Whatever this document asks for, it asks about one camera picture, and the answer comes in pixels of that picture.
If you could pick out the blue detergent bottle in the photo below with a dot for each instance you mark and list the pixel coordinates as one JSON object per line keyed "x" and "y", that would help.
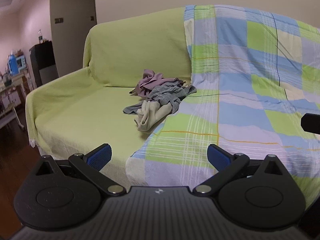
{"x": 12, "y": 63}

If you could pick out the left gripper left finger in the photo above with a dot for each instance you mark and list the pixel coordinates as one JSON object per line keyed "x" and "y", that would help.
{"x": 89, "y": 167}

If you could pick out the plaid patchwork bedsheet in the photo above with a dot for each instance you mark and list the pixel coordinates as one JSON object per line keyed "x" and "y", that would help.
{"x": 256, "y": 74}

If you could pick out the green sofa cover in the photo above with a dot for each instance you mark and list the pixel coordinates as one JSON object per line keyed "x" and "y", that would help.
{"x": 80, "y": 111}

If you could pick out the black cabinet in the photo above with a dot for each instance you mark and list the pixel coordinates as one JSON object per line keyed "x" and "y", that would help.
{"x": 43, "y": 63}

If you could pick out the beige crumpled garment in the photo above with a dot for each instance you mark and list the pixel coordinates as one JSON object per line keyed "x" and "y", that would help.
{"x": 150, "y": 113}

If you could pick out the light blue microwave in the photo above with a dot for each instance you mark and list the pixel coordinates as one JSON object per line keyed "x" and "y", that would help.
{"x": 21, "y": 62}

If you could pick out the white side table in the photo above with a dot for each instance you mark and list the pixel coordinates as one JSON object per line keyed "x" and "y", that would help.
{"x": 14, "y": 89}

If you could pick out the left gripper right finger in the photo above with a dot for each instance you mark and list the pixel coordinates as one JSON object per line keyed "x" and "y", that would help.
{"x": 229, "y": 167}

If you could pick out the mauve crumpled garment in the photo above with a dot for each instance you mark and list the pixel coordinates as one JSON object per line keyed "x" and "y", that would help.
{"x": 150, "y": 80}

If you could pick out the grey knit trousers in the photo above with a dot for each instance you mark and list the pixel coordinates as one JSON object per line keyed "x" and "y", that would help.
{"x": 168, "y": 92}

